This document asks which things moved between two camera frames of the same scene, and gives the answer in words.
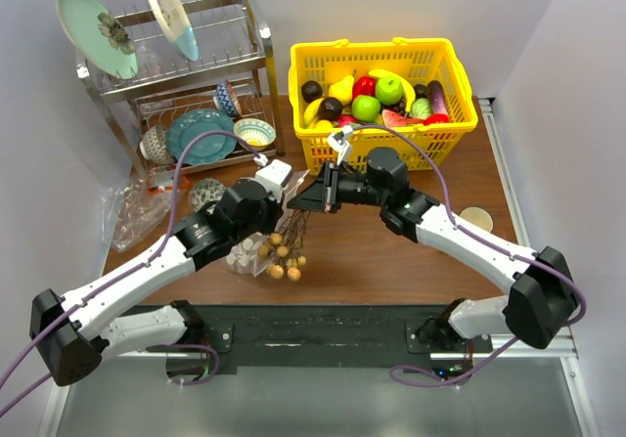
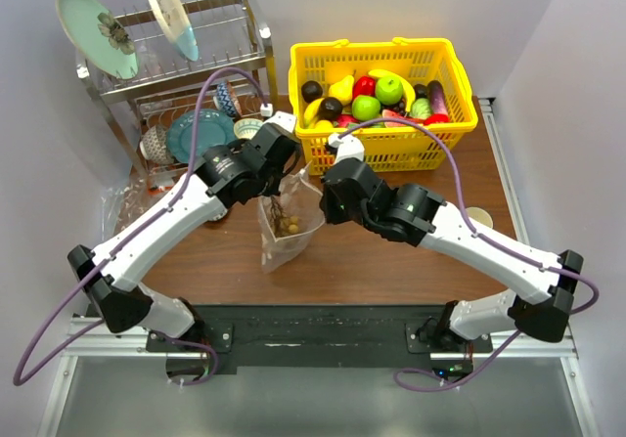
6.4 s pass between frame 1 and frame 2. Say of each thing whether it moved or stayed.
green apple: stayed
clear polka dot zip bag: moved
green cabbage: stayed
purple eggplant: stayed
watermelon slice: stayed
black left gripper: moved
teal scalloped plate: stayed
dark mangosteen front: stayed
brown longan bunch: moved
